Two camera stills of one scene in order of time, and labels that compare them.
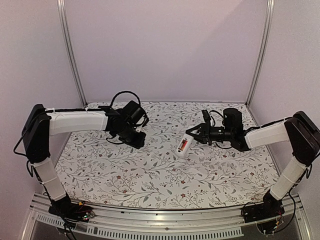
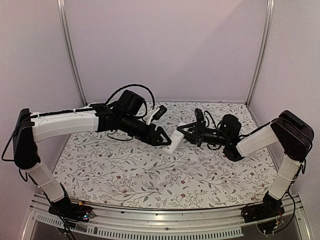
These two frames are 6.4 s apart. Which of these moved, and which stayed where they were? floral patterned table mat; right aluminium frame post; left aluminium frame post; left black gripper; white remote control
Moved: white remote control; left black gripper
Stayed: floral patterned table mat; right aluminium frame post; left aluminium frame post
